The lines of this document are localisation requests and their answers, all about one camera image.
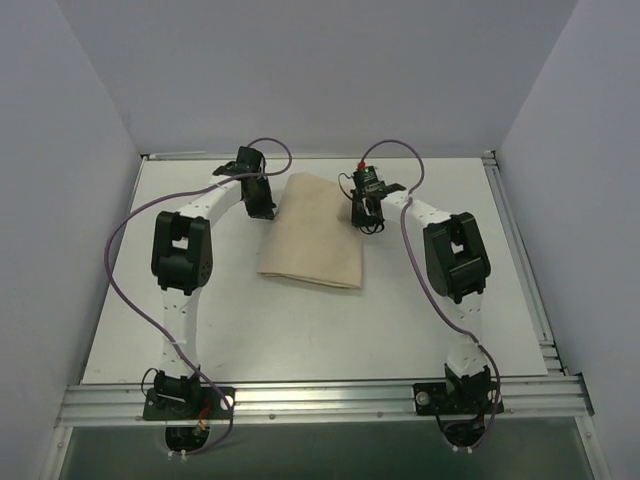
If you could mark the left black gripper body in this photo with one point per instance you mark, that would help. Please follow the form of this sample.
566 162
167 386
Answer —
258 198

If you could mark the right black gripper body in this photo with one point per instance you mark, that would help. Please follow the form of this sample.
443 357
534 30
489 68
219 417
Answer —
360 209

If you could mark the beige cloth surgical kit roll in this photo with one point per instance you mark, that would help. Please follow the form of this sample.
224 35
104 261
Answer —
312 239

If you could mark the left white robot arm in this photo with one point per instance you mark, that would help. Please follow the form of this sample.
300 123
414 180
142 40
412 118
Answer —
182 262

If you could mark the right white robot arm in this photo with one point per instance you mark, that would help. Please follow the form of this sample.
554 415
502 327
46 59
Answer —
449 259

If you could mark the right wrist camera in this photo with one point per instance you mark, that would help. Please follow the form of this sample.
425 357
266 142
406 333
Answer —
366 181

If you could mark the back aluminium rail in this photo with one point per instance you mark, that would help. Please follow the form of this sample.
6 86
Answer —
488 157

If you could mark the aluminium rail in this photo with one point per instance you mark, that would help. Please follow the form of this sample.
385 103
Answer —
324 402
488 157

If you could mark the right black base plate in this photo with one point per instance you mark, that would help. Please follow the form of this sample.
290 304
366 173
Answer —
442 399

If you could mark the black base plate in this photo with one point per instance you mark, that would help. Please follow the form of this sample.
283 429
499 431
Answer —
442 399
202 404

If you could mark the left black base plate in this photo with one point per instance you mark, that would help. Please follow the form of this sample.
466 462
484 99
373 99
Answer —
202 404

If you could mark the front aluminium rail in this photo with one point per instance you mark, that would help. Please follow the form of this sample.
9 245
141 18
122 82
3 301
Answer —
324 402

